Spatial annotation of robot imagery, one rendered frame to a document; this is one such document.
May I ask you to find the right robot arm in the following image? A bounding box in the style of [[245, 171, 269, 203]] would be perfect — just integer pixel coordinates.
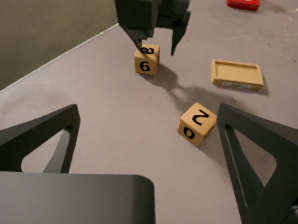
[[115, 0, 177, 40]]

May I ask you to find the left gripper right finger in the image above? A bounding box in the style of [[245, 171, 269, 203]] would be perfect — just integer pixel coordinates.
[[216, 103, 298, 224]]

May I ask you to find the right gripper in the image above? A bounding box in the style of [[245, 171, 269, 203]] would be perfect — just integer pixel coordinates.
[[124, 0, 191, 56]]

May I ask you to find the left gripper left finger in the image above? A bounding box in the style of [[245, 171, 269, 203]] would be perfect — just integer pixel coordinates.
[[0, 104, 81, 173]]

